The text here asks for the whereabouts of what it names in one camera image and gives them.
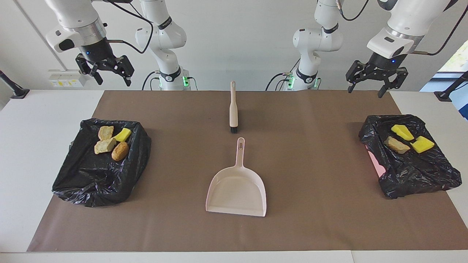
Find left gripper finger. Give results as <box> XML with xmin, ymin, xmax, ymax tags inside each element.
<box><xmin>346</xmin><ymin>60</ymin><xmax>370</xmax><ymax>94</ymax></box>
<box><xmin>377</xmin><ymin>67</ymin><xmax>409</xmax><ymax>98</ymax></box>

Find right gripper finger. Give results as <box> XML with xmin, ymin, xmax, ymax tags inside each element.
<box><xmin>75</xmin><ymin>54</ymin><xmax>104</xmax><ymax>85</ymax></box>
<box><xmin>108</xmin><ymin>55</ymin><xmax>135</xmax><ymax>87</ymax></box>

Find notched yellow sponge piece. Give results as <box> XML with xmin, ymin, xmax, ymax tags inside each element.
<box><xmin>391</xmin><ymin>124</ymin><xmax>415</xmax><ymax>141</ymax></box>

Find small yellow sponge wedge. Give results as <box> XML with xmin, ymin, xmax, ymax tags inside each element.
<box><xmin>113</xmin><ymin>127</ymin><xmax>132</xmax><ymax>142</ymax></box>

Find brown bread roll piece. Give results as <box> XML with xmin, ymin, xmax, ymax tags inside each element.
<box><xmin>384</xmin><ymin>136</ymin><xmax>411</xmax><ymax>155</ymax></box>

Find pale paper piece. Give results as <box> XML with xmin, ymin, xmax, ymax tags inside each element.
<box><xmin>94</xmin><ymin>138</ymin><xmax>117</xmax><ymax>155</ymax></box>

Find brown paper ball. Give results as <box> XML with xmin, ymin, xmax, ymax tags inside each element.
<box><xmin>111</xmin><ymin>141</ymin><xmax>130</xmax><ymax>161</ymax></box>

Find beige hand brush black bristles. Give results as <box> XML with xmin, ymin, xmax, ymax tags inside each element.
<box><xmin>229</xmin><ymin>81</ymin><xmax>239</xmax><ymax>134</ymax></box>

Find beige plastic dustpan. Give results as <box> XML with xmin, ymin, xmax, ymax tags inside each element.
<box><xmin>205</xmin><ymin>137</ymin><xmax>267</xmax><ymax>217</ymax></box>

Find pink bin with black liner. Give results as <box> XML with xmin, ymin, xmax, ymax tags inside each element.
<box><xmin>358</xmin><ymin>114</ymin><xmax>463</xmax><ymax>199</ymax></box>

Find black bag lined bin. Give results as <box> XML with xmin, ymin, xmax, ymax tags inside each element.
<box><xmin>52</xmin><ymin>118</ymin><xmax>152</xmax><ymax>208</ymax></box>

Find black clamp stand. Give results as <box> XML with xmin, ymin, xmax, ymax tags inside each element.
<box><xmin>0</xmin><ymin>70</ymin><xmax>30</xmax><ymax>99</ymax></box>
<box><xmin>434</xmin><ymin>71</ymin><xmax>468</xmax><ymax>102</ymax></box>

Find window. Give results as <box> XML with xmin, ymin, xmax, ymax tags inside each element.
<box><xmin>437</xmin><ymin>39</ymin><xmax>468</xmax><ymax>73</ymax></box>

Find brown paper table mat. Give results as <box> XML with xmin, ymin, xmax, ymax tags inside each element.
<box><xmin>27</xmin><ymin>90</ymin><xmax>468</xmax><ymax>252</ymax></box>

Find white wall socket box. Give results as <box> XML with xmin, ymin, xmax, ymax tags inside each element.
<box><xmin>48</xmin><ymin>69</ymin><xmax>87</xmax><ymax>88</ymax></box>

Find black base cable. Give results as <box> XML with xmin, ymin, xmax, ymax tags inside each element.
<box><xmin>265</xmin><ymin>72</ymin><xmax>293</xmax><ymax>91</ymax></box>
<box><xmin>142</xmin><ymin>70</ymin><xmax>161</xmax><ymax>91</ymax></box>

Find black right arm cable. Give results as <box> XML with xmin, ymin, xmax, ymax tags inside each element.
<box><xmin>104</xmin><ymin>0</ymin><xmax>154</xmax><ymax>54</ymax></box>

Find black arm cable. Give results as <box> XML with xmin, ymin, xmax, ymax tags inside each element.
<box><xmin>104</xmin><ymin>0</ymin><xmax>154</xmax><ymax>54</ymax></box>
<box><xmin>336</xmin><ymin>0</ymin><xmax>468</xmax><ymax>56</ymax></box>

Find white wall conduit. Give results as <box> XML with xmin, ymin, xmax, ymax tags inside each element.
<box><xmin>14</xmin><ymin>0</ymin><xmax>67</xmax><ymax>70</ymax></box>

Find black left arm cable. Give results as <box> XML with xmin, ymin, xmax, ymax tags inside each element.
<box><xmin>336</xmin><ymin>0</ymin><xmax>468</xmax><ymax>56</ymax></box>

